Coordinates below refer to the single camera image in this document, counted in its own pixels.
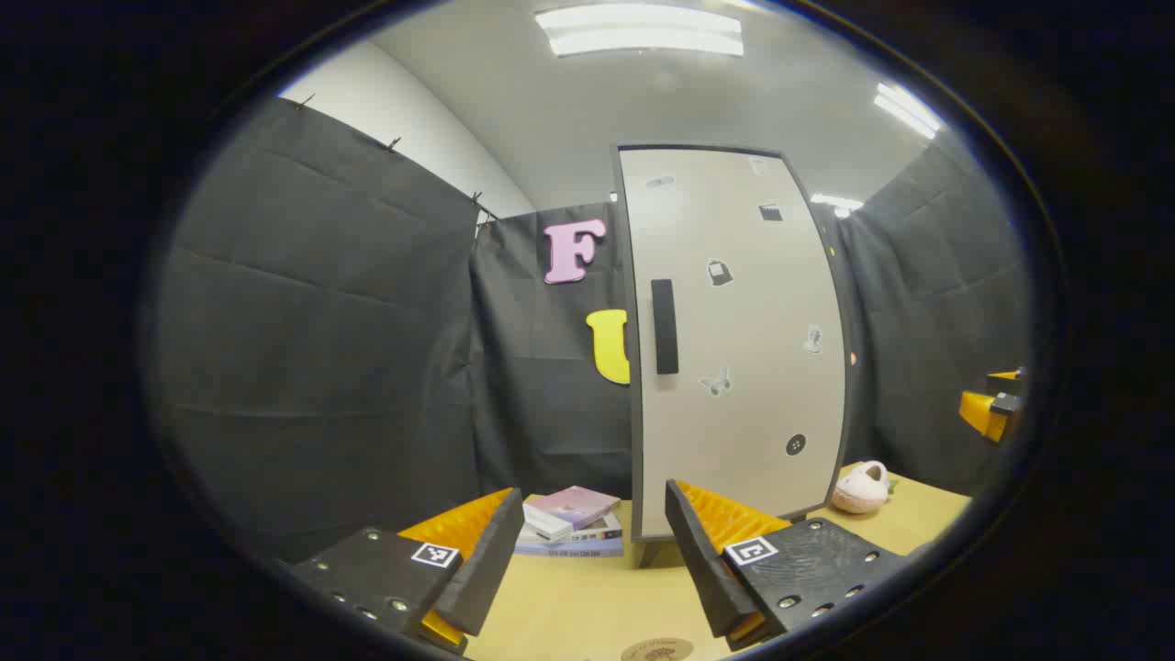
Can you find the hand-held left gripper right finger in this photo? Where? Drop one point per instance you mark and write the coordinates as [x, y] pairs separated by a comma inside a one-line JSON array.
[[702, 560]]

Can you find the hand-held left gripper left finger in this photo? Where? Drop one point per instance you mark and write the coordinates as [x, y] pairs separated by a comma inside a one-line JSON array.
[[491, 560]]

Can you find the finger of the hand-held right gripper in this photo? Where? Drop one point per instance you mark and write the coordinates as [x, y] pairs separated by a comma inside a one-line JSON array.
[[982, 413]]

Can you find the light grey cabinet door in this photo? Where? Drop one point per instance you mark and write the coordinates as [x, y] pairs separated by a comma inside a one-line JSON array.
[[744, 321]]

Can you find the blue book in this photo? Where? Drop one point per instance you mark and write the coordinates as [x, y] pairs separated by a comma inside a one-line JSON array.
[[569, 549]]

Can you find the white book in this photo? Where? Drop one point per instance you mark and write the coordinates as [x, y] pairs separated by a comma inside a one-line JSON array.
[[601, 532]]

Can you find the pink plush toy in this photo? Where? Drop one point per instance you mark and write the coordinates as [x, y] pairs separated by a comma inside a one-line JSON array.
[[861, 491]]

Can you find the black backdrop cloth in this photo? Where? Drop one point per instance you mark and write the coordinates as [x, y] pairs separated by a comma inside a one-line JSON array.
[[321, 321]]

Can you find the large ceiling light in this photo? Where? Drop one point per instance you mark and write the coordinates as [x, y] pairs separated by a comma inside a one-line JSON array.
[[643, 32]]

